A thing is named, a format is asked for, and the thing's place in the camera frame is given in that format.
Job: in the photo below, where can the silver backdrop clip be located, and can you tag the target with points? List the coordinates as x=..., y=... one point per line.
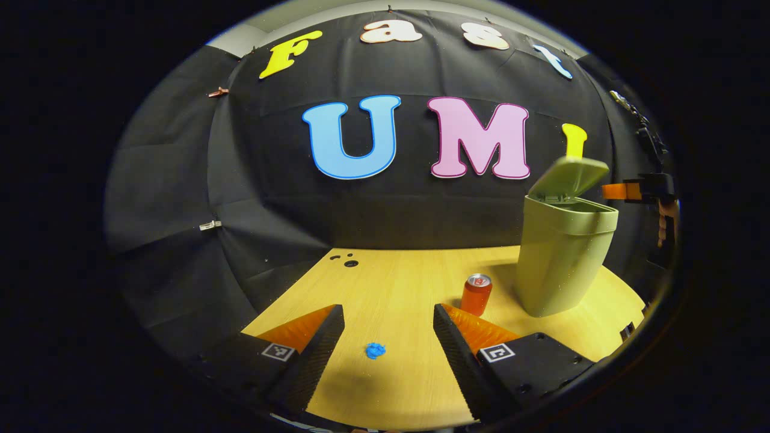
x=210, y=225

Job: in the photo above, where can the black backdrop cloth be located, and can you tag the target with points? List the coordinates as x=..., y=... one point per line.
x=301, y=216

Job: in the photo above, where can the blue paper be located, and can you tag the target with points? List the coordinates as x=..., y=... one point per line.
x=375, y=350

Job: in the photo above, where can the copper backdrop clip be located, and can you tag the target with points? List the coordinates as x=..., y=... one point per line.
x=218, y=92

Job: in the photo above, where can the red pop can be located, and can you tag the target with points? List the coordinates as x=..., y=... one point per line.
x=476, y=297

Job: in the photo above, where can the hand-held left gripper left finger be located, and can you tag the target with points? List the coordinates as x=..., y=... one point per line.
x=313, y=367

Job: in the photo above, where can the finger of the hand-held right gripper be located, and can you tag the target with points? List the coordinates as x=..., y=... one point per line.
x=619, y=191

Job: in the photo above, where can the green desktop garbage bin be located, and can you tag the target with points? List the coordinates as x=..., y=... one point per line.
x=559, y=258

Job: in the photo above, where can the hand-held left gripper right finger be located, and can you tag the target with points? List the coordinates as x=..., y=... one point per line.
x=463, y=367

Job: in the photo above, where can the wooden desktop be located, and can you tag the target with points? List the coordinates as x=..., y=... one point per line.
x=397, y=288

